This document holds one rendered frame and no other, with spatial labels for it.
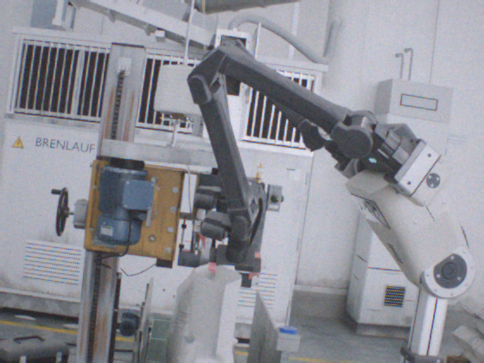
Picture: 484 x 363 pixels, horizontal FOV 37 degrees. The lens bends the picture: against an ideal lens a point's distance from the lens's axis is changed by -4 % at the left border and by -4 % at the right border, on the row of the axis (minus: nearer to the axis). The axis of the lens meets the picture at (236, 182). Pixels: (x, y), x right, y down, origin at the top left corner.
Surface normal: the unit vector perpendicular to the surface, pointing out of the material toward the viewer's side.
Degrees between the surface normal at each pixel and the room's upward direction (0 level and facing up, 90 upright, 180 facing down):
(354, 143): 119
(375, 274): 90
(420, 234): 115
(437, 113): 90
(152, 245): 90
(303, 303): 90
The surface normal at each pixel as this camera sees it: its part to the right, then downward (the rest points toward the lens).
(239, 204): -0.23, 0.49
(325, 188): 0.07, 0.06
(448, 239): 0.36, 0.51
